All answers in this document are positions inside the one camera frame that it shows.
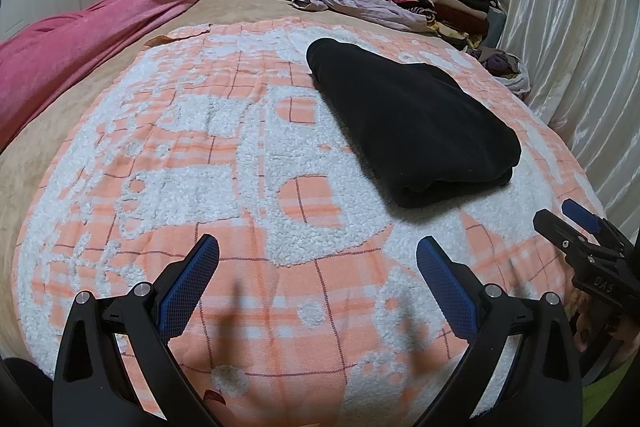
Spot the person's left hand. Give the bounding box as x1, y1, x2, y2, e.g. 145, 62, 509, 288
202, 388, 241, 427

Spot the stack of folded clothes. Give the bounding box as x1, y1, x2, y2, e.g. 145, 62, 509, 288
368, 0, 493, 50

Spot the white satin curtain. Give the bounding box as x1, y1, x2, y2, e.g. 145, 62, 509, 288
492, 0, 640, 228

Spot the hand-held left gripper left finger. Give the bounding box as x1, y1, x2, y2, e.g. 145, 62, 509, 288
52, 233, 221, 427

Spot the person's right hand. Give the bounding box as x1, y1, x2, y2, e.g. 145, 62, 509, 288
572, 294, 640, 360

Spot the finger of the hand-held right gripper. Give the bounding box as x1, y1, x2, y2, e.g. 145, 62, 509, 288
561, 198, 631, 253
532, 208, 601, 258

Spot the grey cushion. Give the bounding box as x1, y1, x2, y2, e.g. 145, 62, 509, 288
482, 7, 508, 50

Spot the orange white plaid fleece blanket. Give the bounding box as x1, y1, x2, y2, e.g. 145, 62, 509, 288
12, 18, 608, 423

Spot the white plastic bag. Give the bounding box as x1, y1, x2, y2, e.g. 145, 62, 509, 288
467, 47, 532, 100

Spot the pink quilt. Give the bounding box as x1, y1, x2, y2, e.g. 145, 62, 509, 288
0, 0, 235, 150

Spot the black t-shirt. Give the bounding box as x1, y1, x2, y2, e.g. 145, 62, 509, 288
306, 37, 522, 209

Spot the lilac crumpled garment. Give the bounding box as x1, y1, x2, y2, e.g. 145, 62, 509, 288
273, 0, 433, 32

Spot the purple garment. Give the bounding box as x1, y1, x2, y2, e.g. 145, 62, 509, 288
482, 50, 516, 75

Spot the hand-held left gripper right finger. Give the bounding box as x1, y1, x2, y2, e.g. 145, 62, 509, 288
416, 236, 583, 427

